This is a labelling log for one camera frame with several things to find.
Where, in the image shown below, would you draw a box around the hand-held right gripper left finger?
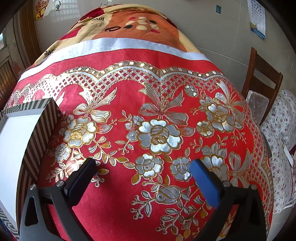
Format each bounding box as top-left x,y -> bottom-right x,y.
20,158 -> 97,241

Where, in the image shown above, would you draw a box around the white floral fabric cover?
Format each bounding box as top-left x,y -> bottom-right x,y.
260,89 -> 296,215

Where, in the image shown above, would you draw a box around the wooden door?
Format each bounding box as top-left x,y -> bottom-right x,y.
0,0 -> 42,112

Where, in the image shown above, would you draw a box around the red gold wall decal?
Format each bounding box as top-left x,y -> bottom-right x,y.
34,0 -> 51,21

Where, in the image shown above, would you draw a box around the striped cardboard box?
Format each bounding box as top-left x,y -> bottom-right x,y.
0,98 -> 62,240

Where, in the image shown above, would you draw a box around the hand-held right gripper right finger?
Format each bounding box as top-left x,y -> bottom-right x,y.
190,158 -> 266,241

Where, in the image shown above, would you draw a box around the wooden chair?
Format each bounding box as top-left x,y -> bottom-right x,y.
241,47 -> 284,126

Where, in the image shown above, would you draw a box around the printed orange blanket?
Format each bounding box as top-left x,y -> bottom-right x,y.
38,6 -> 206,63

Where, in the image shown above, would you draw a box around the red gold floral tablecloth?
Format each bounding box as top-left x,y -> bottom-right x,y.
3,47 -> 274,241

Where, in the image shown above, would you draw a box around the white paper strip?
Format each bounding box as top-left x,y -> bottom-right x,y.
282,141 -> 296,165

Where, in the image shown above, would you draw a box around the wall calendar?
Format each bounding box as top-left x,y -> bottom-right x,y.
247,0 -> 267,39

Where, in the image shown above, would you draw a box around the clear plastic chair cushion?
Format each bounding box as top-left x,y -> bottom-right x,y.
245,90 -> 270,121

